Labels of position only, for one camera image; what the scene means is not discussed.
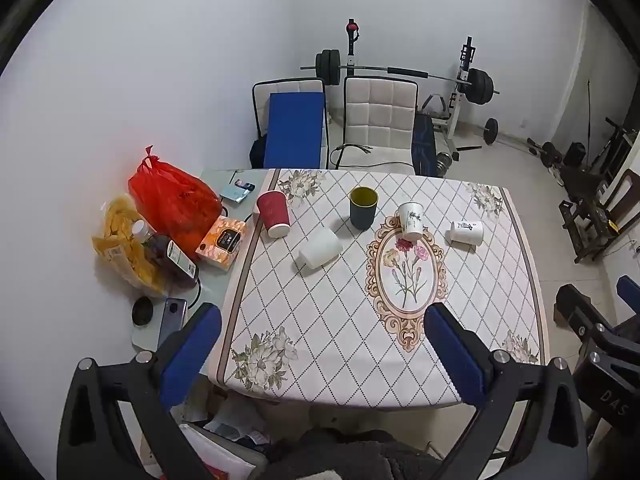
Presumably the black round lid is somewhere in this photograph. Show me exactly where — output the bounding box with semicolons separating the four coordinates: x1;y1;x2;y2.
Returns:
131;296;155;326

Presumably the black cable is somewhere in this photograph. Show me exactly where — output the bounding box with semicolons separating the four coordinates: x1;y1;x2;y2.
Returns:
329;143;374;170

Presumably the dark blue bench pad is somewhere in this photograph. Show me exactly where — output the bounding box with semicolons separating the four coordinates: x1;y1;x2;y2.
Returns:
412;113;440;177

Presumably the white floral paper cup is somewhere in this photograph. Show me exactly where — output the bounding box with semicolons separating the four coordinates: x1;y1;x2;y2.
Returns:
397;202;424;243

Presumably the grey smartphone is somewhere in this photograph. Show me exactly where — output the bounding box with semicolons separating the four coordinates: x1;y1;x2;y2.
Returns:
159;298;188;348

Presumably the orange tissue box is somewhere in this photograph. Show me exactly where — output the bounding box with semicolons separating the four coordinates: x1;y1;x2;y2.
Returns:
194;215;249;272

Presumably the floral diamond-pattern tablecloth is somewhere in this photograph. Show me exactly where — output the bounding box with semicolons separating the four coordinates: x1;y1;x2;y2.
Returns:
206;167;552;408

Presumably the yellow snack bag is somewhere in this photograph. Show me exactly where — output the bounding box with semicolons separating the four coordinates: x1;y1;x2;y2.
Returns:
91;195;168;296

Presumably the white cup with black print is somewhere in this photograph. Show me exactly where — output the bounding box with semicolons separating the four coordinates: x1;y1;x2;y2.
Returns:
445;220;484;246

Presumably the black backpack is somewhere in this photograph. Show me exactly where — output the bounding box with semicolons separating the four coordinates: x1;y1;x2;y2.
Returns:
249;135;268;169

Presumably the dark brown bottle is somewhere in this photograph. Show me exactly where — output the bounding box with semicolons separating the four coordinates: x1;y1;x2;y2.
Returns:
131;221;199;281

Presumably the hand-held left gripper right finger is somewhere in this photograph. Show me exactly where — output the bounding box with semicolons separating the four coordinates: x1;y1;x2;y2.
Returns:
423;302;590;480

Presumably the blue cushion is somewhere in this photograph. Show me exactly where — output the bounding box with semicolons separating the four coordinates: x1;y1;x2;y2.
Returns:
263;92;324;170

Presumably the red paper cup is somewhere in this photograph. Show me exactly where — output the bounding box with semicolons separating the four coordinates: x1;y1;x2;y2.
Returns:
256;190;292;239

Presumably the white quilted chair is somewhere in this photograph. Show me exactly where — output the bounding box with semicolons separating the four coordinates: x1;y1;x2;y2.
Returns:
335;76;420;176

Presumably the red plastic bag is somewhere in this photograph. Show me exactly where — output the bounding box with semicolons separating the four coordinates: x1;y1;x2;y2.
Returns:
128;145;224;256

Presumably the black exercise machine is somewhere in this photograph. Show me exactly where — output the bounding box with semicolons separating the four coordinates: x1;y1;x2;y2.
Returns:
556;117;640;265

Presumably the dark green cup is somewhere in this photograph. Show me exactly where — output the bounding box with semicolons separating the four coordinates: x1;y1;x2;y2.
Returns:
349;186;379;231

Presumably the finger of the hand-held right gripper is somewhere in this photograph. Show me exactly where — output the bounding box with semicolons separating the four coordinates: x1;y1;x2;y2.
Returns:
616;274;640;312
554;283;627;347

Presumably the dark grey fleece clothing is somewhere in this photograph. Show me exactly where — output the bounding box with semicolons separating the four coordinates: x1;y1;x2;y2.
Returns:
264;429;443;480

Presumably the white chair with black trim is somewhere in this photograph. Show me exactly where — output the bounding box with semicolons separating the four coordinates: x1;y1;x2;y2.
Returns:
251;78;329;170

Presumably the plain white plastic cup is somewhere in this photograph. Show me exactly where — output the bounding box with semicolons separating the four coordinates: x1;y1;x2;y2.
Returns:
298;227;344;271

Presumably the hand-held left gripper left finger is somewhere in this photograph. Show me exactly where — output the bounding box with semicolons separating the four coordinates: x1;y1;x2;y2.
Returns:
57;303;223;480

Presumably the barbell with black plates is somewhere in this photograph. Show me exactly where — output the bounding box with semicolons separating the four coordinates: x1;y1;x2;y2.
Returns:
300;49;501;106

